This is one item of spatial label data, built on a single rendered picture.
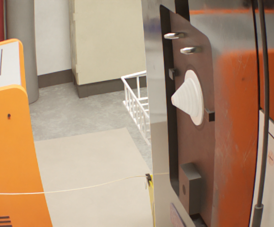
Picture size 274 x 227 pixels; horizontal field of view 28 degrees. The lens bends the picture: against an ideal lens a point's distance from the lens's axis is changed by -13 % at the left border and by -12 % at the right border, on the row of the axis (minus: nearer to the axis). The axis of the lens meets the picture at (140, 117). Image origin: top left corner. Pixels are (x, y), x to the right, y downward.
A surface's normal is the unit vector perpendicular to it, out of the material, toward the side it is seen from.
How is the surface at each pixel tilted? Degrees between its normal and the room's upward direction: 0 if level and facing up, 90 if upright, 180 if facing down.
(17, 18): 90
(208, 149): 90
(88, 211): 0
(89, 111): 0
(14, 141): 90
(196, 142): 90
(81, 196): 0
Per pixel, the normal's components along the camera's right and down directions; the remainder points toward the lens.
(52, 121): -0.07, -0.91
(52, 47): 0.24, 0.38
